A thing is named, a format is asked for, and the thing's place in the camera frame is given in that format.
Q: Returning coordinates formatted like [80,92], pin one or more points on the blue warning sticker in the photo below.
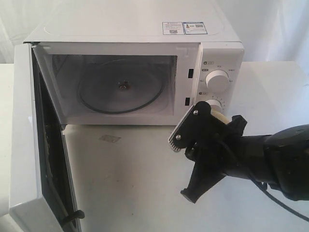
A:
[184,28]

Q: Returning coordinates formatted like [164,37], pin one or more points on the cream ceramic bowl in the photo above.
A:
[220,116]

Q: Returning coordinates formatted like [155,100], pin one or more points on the white microwave oven body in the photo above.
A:
[80,34]

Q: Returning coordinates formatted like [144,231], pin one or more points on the white control knob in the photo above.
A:
[215,105]
[217,79]

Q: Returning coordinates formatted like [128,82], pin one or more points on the glass turntable plate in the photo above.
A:
[119,87]

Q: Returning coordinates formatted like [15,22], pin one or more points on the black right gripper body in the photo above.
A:
[217,149]

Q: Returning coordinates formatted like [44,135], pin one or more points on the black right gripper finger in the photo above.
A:
[203,178]
[237,125]

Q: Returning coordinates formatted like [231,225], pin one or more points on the lower white control knob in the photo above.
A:
[215,105]

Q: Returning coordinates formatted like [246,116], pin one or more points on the white microwave door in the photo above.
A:
[42,197]

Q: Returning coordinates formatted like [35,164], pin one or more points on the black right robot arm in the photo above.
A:
[279,161]

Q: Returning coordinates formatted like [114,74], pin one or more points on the upper white control knob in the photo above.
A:
[217,79]

